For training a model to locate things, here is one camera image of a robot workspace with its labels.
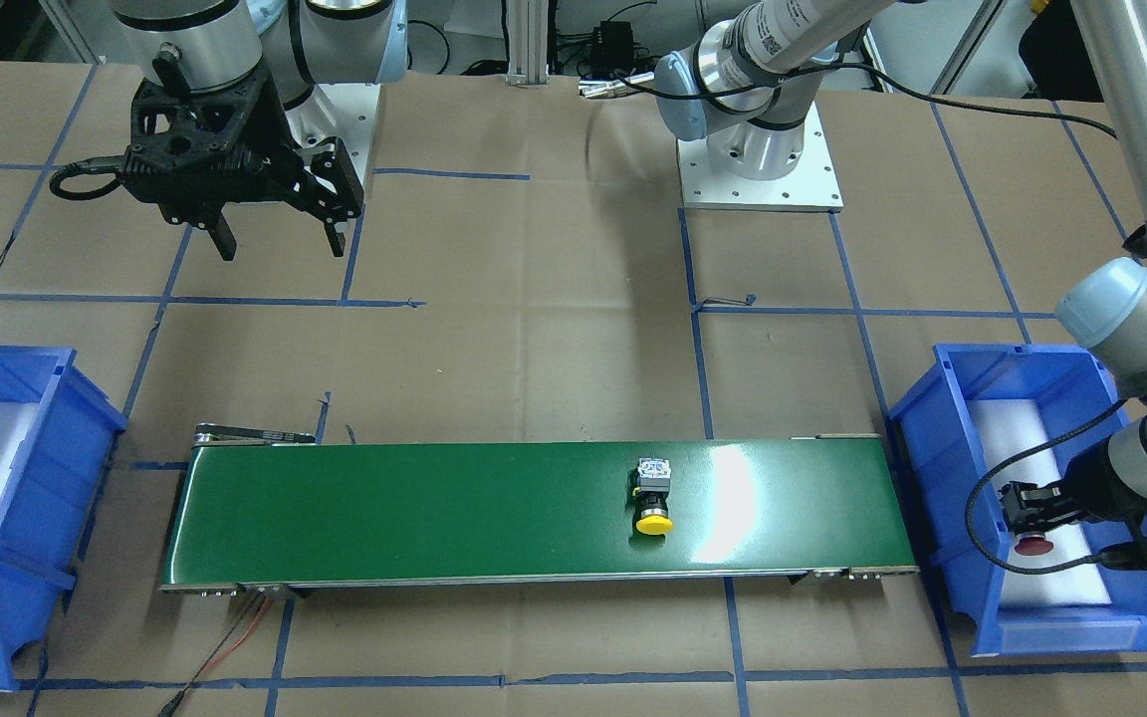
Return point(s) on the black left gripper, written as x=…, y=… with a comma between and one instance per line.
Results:
x=1078, y=495

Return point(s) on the aluminium frame post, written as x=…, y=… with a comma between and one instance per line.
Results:
x=529, y=40

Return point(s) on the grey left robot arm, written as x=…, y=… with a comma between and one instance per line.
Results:
x=958, y=228

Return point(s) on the red mushroom push button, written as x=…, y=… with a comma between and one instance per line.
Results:
x=1032, y=545

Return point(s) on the blue source bin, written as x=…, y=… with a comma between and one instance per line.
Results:
x=1069, y=386

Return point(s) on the green conveyor belt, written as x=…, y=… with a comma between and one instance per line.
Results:
x=275, y=517

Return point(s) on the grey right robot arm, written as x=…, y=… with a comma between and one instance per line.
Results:
x=198, y=47

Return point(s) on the yellow mushroom push button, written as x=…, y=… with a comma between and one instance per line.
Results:
x=651, y=486

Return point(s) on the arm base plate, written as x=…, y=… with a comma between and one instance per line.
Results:
x=747, y=167
x=348, y=113

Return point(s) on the blue destination bin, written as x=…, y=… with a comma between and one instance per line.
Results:
x=50, y=490

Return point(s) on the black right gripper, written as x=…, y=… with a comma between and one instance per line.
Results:
x=273, y=136

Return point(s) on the white foam pad source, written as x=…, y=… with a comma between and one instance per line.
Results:
x=1007, y=427

